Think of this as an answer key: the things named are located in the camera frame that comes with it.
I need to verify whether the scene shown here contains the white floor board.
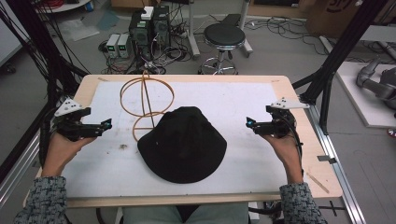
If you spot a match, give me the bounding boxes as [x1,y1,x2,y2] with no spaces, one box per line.
[335,61,396,129]

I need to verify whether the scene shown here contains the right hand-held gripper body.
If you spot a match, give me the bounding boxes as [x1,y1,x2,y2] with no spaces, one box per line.
[253,97,311,139]

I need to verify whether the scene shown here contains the person's right hand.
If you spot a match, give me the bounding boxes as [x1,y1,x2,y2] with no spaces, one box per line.
[261,132,304,185]

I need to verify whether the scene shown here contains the white box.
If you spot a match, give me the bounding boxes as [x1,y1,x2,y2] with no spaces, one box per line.
[140,6,155,21]

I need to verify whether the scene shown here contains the white stand leg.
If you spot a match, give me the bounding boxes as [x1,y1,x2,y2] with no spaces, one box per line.
[186,0,201,61]
[238,0,254,59]

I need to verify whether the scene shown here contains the grey power supply unit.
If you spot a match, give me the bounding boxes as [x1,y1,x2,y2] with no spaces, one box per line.
[117,33,131,59]
[106,33,121,59]

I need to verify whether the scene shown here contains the black floor cables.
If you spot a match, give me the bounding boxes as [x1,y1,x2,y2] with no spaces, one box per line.
[244,16,330,57]

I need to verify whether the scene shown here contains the orange wire hat stand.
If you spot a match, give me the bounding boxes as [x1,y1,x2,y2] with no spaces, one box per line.
[120,70,176,143]

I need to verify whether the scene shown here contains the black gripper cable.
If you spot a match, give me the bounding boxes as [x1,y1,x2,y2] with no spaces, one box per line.
[279,112,305,177]

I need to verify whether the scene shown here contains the black round stool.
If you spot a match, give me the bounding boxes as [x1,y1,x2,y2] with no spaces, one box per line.
[198,22,248,76]

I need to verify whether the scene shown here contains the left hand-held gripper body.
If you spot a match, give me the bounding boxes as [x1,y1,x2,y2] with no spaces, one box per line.
[50,97,105,143]

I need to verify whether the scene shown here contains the clear plastic sheet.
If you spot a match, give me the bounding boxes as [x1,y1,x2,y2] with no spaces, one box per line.
[57,18,101,42]

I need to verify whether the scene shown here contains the black frame post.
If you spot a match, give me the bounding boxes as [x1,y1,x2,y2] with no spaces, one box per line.
[291,0,391,135]
[5,0,90,104]

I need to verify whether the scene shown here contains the white table mat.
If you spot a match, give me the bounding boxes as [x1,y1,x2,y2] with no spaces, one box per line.
[61,80,290,199]

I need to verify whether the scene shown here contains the aluminium frame rail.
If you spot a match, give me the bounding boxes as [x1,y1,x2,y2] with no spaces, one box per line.
[305,104,368,224]
[0,130,42,209]

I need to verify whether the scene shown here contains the grey tape piece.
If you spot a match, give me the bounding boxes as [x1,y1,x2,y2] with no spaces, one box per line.
[317,154,338,165]

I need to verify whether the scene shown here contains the black bucket hat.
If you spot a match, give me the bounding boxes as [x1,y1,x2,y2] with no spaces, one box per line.
[136,105,228,185]

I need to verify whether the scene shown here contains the person's legs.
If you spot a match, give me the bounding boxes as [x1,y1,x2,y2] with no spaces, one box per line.
[121,203,250,224]

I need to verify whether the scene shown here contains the thin wooden stick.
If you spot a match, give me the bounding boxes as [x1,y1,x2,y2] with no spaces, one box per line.
[305,172,331,194]

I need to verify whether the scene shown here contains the black computer tower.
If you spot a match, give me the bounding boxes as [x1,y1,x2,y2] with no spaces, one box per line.
[151,5,172,49]
[128,11,154,62]

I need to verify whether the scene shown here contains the person's left hand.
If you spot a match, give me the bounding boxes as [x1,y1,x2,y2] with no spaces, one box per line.
[41,133,98,179]

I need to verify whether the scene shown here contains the cardboard box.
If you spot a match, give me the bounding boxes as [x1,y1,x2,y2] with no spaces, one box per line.
[305,0,396,39]

